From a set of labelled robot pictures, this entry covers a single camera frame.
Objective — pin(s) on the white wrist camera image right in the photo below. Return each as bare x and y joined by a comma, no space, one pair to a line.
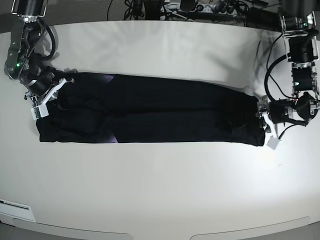
273,142

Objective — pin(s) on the black T-shirt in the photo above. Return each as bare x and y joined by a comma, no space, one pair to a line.
102,108

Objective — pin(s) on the white power strip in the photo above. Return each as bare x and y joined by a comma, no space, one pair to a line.
202,8

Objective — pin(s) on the black box on floor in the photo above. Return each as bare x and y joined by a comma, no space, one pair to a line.
260,17

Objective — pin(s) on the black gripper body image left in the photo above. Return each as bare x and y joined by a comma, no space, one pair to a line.
39,85

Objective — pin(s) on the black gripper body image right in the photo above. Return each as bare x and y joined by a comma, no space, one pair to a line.
270,115

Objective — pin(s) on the black centre post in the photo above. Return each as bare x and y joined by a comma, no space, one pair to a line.
152,9

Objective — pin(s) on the robot arm image right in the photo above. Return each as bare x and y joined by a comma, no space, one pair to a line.
302,52

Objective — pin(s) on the white label plate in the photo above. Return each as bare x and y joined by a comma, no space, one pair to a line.
16,210

